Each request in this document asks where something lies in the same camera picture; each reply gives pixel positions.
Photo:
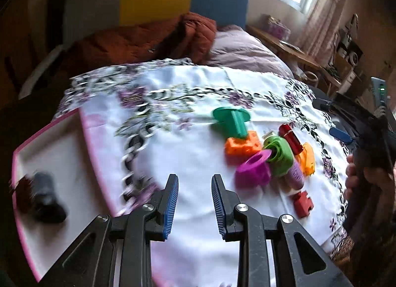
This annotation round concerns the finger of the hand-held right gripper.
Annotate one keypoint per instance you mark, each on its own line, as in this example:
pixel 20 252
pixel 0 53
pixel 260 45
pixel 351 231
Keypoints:
pixel 340 134
pixel 324 105

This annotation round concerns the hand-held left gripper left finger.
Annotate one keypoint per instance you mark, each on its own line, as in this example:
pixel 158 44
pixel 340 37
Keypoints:
pixel 171 206

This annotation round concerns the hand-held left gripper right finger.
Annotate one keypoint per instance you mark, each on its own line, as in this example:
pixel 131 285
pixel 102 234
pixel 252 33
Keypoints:
pixel 218 206

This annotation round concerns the yellow plastic case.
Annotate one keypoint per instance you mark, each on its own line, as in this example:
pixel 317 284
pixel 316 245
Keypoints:
pixel 307 160

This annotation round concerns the magenta toy nut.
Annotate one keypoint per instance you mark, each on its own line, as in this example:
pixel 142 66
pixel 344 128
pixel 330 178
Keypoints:
pixel 252 172

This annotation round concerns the red metallic cylinder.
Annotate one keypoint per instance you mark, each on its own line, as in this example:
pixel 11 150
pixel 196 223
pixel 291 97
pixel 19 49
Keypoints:
pixel 290 140

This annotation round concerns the orange perforated toy block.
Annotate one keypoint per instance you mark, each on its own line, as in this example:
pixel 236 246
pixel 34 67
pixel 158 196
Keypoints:
pixel 239 147

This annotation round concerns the green square toy nut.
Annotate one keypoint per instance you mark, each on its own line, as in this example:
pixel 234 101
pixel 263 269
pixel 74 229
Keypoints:
pixel 280 154

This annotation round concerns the purple perforated oval toy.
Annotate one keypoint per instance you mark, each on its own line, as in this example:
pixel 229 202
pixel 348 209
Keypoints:
pixel 294 178

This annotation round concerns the small red toy block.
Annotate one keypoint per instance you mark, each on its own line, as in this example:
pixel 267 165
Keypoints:
pixel 303 205

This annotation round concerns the green toy bolt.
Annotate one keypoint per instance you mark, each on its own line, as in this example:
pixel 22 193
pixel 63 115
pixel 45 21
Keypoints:
pixel 236 121

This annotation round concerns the pink-rimmed white tray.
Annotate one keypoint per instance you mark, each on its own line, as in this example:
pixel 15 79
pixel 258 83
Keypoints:
pixel 62 157

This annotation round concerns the dark grey toy cylinder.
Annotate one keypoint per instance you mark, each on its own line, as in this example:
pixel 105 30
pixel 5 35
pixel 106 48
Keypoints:
pixel 46 197

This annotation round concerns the dark red toy piece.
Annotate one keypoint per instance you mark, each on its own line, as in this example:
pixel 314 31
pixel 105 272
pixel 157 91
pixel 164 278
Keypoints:
pixel 23 195

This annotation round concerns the person's right hand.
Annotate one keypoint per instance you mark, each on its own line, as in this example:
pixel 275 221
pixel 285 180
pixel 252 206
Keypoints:
pixel 349 175

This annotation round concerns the black padded table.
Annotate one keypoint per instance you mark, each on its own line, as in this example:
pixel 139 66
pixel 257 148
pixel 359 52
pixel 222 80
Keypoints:
pixel 321 92

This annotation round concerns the floral embroidered white tablecloth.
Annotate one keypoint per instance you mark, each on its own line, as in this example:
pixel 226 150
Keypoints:
pixel 191 157

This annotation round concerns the white round fan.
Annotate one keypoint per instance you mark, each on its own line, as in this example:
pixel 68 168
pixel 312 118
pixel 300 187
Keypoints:
pixel 354 58

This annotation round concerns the small white plastic piece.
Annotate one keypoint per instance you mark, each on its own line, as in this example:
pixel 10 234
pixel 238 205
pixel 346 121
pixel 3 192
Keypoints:
pixel 268 134

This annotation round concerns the wooden desk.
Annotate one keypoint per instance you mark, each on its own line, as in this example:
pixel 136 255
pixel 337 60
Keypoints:
pixel 287 48

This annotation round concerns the open book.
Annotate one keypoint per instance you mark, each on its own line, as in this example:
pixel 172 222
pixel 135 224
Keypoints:
pixel 287 44

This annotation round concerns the beige curtain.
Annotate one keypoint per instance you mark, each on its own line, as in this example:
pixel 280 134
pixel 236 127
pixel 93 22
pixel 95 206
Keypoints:
pixel 321 17

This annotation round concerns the beige pillow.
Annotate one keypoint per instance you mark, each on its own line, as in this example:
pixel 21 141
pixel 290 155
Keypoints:
pixel 241 51

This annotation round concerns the wicker basket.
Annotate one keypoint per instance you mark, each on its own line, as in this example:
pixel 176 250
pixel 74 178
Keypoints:
pixel 343 250

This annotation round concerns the rust red blanket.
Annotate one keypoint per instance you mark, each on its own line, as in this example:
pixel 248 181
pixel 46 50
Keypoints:
pixel 139 42

